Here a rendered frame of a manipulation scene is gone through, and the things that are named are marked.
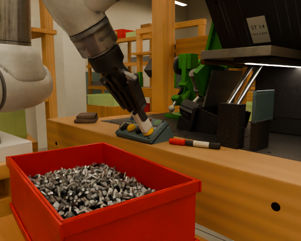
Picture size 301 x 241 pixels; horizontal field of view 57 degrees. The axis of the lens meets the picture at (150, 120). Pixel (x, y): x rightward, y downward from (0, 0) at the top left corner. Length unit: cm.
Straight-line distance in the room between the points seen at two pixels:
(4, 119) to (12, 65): 50
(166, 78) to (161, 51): 15
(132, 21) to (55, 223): 1043
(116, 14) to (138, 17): 107
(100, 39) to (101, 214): 36
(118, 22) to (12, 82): 936
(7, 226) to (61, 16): 40
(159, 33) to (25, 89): 83
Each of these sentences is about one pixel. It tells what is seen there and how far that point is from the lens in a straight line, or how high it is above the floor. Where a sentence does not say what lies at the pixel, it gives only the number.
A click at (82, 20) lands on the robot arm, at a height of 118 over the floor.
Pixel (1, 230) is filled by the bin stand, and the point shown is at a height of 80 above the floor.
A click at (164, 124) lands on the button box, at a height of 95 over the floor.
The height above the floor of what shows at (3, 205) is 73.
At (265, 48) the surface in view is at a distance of 58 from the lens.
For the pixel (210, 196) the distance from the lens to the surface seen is 61.
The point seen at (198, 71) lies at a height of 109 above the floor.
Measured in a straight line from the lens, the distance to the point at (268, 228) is 57.
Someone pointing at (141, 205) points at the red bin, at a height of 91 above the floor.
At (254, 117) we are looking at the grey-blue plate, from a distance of 69.
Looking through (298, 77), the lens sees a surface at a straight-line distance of 91.
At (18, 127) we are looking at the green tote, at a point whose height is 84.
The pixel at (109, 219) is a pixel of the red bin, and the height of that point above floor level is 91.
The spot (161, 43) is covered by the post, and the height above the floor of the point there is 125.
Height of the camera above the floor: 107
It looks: 9 degrees down
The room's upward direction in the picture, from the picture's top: straight up
